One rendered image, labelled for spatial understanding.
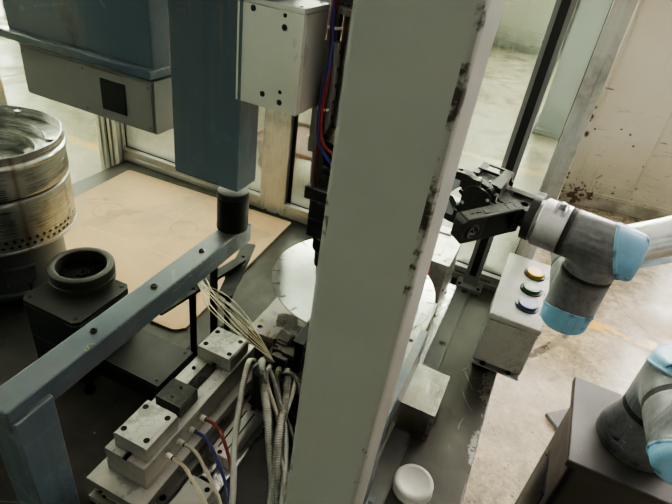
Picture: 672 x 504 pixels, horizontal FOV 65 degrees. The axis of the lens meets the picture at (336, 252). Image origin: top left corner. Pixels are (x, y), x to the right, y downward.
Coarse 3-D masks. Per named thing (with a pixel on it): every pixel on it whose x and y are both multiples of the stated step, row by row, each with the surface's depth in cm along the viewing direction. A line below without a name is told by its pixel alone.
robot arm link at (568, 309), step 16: (560, 272) 80; (560, 288) 80; (576, 288) 77; (592, 288) 76; (608, 288) 78; (544, 304) 84; (560, 304) 80; (576, 304) 78; (592, 304) 78; (544, 320) 84; (560, 320) 81; (576, 320) 80
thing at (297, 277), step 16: (288, 256) 109; (304, 256) 110; (272, 272) 104; (288, 272) 105; (304, 272) 105; (288, 288) 100; (304, 288) 101; (432, 288) 107; (288, 304) 97; (304, 304) 97; (432, 304) 102; (304, 320) 93; (416, 320) 98
